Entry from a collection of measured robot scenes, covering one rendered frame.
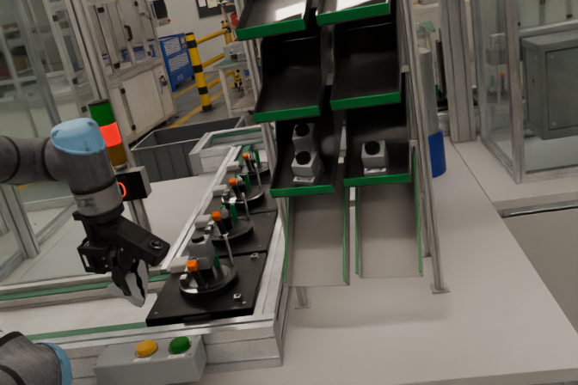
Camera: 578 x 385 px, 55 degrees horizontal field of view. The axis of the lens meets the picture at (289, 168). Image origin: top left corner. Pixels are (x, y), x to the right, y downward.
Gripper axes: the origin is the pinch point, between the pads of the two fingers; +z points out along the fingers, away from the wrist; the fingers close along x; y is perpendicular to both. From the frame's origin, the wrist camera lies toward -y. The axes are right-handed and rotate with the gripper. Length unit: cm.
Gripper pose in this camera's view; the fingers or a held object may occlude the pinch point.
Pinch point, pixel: (143, 301)
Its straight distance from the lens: 108.5
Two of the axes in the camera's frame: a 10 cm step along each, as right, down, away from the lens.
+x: -2.9, 4.4, -8.5
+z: 1.6, 9.0, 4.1
